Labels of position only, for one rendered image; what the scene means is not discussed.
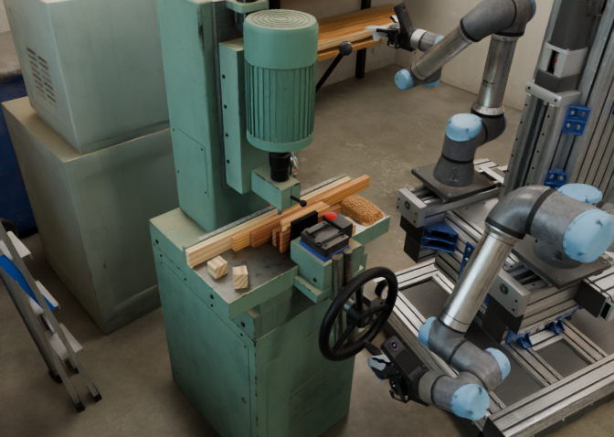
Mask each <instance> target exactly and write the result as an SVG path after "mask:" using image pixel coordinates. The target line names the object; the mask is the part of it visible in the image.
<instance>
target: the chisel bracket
mask: <svg viewBox="0 0 614 437"><path fill-rule="evenodd" d="M251 188H252V191H253V192H255V193H256V194H257V195H259V196H260V197H262V198H264V199H265V200H266V201H268V202H269V203H271V204H272V205H273V206H274V207H275V208H277V209H279V210H280V211H283V210H285V209H287V208H290V207H292V206H294V205H297V204H299V203H298V202H296V201H294V200H292V199H290V196H294V197H297V198H298V199H300V198H301V182H300V181H298V180H296V179H295V178H293V177H292V176H290V175H289V179H288V180H287V181H284V182H276V181H273V180H272V179H271V178H270V164H266V165H263V166H261V167H258V168H256V169H253V170H251Z"/></svg>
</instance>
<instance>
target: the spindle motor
mask: <svg viewBox="0 0 614 437"><path fill-rule="evenodd" d="M318 29H319V25H318V23H317V21H316V19H315V17H314V16H312V15H309V14H307V13H303V12H300V11H294V10H285V9H271V10H262V11H258V12H254V13H252V14H249V15H248V16H247V17H246V19H245V21H244V23H243V33H244V58H245V90H246V120H247V139H248V141H249V143H250V144H252V145H253V146H255V147H257V148H259V149H261V150H265V151H269V152H277V153H285V152H293V151H297V150H301V149H302V148H305V147H306V146H308V145H309V144H311V142H312V140H313V131H314V109H315V89H316V69H317V49H318Z"/></svg>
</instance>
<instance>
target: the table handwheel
mask: <svg viewBox="0 0 614 437"><path fill-rule="evenodd" d="M379 277H383V278H385V279H386V280H387V283H388V292H387V297H386V301H385V304H382V305H379V306H377V307H373V308H369V307H368V306H367V305H365V304H364V303H363V300H362V286H363V285H364V284H366V283H367V282H369V281H371V280H373V279H375V278H379ZM354 293H355V298H356V302H354V301H353V300H351V299H350V297H351V296H352V295H353V294H354ZM397 293H398V281H397V277H396V275H395V274H394V272H393V271H391V270H390V269H388V268H387V267H374V268H371V269H368V270H366V271H364V272H362V273H360V274H358V275H357V276H356V277H354V279H353V280H352V281H350V282H349V283H348V284H347V285H346V286H345V287H344V288H343V289H342V291H341V292H339V293H338V294H337V296H336V297H335V298H334V299H333V294H332V295H330V296H328V297H327V298H329V299H330V300H331V301H332V303H331V305H330V307H329V308H328V310H327V312H326V314H325V316H324V318H323V321H322V324H321V328H320V332H319V338H318V343H319V348H320V351H321V353H322V355H323V356H324V357H325V358H326V359H328V360H331V361H343V360H346V359H348V358H350V357H353V356H354V355H356V354H358V353H359V352H360V351H362V350H363V349H364V348H365V347H364V346H363V342H364V341H365V340H366V341H368V342H370V343H371V342H372V341H373V340H374V338H375V337H376V336H377V335H378V334H379V332H380V331H381V330H382V328H383V327H384V325H385V324H386V321H387V320H388V318H389V316H390V315H391V313H392V311H393V309H394V306H395V303H396V300H397ZM341 309H343V310H344V311H345V312H347V319H348V320H349V321H350V322H351V323H350V324H349V325H348V327H346V329H345V330H344V332H343V334H342V335H341V337H340V338H339V339H338V341H337V342H336V343H335V345H334V346H333V348H331V347H330V341H329V340H330V334H331V330H332V327H333V323H334V321H335V319H336V317H337V315H338V314H339V313H340V311H341ZM378 312H380V314H379V316H378V318H377V319H376V320H375V322H374V323H373V324H372V326H371V327H370V328H369V329H368V331H367V332H366V333H365V334H364V335H363V336H362V337H361V338H360V339H359V340H357V341H356V342H355V343H354V344H352V345H351V346H349V347H348V348H345V349H343V350H339V348H340V347H341V346H342V344H343V343H344V341H345V339H346V338H347V337H348V336H349V335H350V334H351V332H352V331H353V330H354V329H355V327H356V326H357V327H358V328H363V327H366V326H367V325H368V324H369V323H370V322H371V320H372V318H373V314H375V313H378ZM338 350H339V351H338Z"/></svg>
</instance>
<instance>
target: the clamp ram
mask: <svg viewBox="0 0 614 437"><path fill-rule="evenodd" d="M316 224H318V212H317V211H316V210H314V211H312V212H310V213H308V214H306V215H304V216H302V217H300V218H297V219H295V220H293V221H291V241H292V240H295V239H297V238H299V237H300V236H301V232H302V231H304V230H306V229H308V228H310V227H312V226H314V225H316Z"/></svg>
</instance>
